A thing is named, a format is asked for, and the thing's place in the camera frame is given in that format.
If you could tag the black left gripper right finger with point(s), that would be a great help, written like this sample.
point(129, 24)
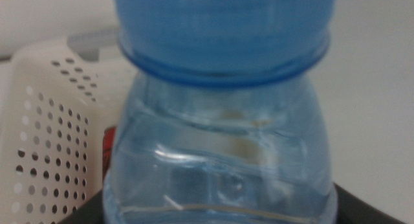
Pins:
point(359, 211)

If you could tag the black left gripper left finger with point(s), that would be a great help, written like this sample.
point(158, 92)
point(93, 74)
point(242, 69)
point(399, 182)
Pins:
point(87, 211)

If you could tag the red cola can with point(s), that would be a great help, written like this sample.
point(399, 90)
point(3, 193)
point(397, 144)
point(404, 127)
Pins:
point(109, 146)

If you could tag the small water bottle blue cap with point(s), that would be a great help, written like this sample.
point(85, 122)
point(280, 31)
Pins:
point(220, 136)

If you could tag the white perforated plastic basket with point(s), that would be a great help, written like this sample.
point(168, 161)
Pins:
point(48, 136)

